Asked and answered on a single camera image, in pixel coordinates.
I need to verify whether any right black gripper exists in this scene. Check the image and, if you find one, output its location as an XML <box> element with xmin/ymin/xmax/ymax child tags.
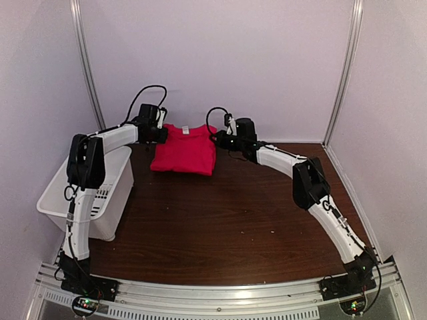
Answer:
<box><xmin>211</xmin><ymin>130</ymin><xmax>247</xmax><ymax>151</ymax></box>

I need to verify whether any red garment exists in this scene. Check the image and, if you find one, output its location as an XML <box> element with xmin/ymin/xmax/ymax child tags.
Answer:
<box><xmin>150</xmin><ymin>124</ymin><xmax>218</xmax><ymax>176</ymax></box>

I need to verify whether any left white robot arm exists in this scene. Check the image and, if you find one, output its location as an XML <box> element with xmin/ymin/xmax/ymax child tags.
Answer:
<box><xmin>59</xmin><ymin>104</ymin><xmax>167</xmax><ymax>296</ymax></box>

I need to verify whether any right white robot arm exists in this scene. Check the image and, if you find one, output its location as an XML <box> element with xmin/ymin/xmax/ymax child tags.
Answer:
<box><xmin>209</xmin><ymin>115</ymin><xmax>378</xmax><ymax>295</ymax></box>

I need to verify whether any white plastic laundry bin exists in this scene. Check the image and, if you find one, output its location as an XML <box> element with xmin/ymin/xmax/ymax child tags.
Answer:
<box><xmin>36</xmin><ymin>146</ymin><xmax>134</xmax><ymax>241</ymax></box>

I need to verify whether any left round circuit board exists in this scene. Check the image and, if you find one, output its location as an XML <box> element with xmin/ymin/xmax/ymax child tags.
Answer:
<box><xmin>71</xmin><ymin>296</ymin><xmax>99</xmax><ymax>317</ymax></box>

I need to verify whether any round circuit board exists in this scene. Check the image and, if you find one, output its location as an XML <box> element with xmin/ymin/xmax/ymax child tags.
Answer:
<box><xmin>71</xmin><ymin>296</ymin><xmax>99</xmax><ymax>317</ymax></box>
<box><xmin>339</xmin><ymin>296</ymin><xmax>367</xmax><ymax>317</ymax></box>

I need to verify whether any right round circuit board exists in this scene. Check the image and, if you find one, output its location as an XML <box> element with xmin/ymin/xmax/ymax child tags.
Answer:
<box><xmin>339</xmin><ymin>296</ymin><xmax>367</xmax><ymax>317</ymax></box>

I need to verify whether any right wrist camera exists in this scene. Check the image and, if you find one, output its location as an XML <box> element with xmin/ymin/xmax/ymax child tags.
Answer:
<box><xmin>224</xmin><ymin>113</ymin><xmax>237</xmax><ymax>136</ymax></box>

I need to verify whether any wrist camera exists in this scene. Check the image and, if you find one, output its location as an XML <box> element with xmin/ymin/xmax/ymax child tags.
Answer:
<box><xmin>224</xmin><ymin>113</ymin><xmax>237</xmax><ymax>136</ymax></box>
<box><xmin>156</xmin><ymin>107</ymin><xmax>167</xmax><ymax>129</ymax></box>

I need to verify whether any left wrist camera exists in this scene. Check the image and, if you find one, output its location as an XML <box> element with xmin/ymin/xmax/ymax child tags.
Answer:
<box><xmin>156</xmin><ymin>107</ymin><xmax>167</xmax><ymax>129</ymax></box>

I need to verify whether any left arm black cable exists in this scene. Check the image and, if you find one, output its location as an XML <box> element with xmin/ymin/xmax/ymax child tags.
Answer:
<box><xmin>125</xmin><ymin>85</ymin><xmax>167</xmax><ymax>124</ymax></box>

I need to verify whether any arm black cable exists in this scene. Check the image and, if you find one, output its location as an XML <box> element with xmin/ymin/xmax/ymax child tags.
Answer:
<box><xmin>205</xmin><ymin>106</ymin><xmax>231</xmax><ymax>134</ymax></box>
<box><xmin>125</xmin><ymin>85</ymin><xmax>167</xmax><ymax>124</ymax></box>

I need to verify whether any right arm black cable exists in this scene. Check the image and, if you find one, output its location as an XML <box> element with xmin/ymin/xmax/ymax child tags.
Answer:
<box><xmin>205</xmin><ymin>106</ymin><xmax>231</xmax><ymax>134</ymax></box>

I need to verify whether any left aluminium frame post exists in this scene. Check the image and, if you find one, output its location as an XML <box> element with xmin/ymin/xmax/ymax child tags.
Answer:
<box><xmin>69</xmin><ymin>0</ymin><xmax>106</xmax><ymax>130</ymax></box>

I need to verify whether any aluminium frame post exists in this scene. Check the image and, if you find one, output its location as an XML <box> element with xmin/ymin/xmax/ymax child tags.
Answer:
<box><xmin>69</xmin><ymin>0</ymin><xmax>106</xmax><ymax>130</ymax></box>
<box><xmin>322</xmin><ymin>0</ymin><xmax>364</xmax><ymax>148</ymax></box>

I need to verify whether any front aluminium rail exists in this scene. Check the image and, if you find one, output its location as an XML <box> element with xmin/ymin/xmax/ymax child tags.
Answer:
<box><xmin>24</xmin><ymin>263</ymin><xmax>414</xmax><ymax>319</ymax></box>

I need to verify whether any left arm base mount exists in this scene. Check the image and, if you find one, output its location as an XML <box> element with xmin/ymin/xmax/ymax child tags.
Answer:
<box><xmin>59</xmin><ymin>252</ymin><xmax>119</xmax><ymax>302</ymax></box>

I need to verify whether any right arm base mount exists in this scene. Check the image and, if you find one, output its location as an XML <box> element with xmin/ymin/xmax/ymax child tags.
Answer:
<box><xmin>318</xmin><ymin>266</ymin><xmax>376</xmax><ymax>301</ymax></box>

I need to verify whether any right aluminium frame post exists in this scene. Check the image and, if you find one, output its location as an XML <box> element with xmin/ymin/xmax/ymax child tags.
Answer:
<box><xmin>322</xmin><ymin>0</ymin><xmax>364</xmax><ymax>148</ymax></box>

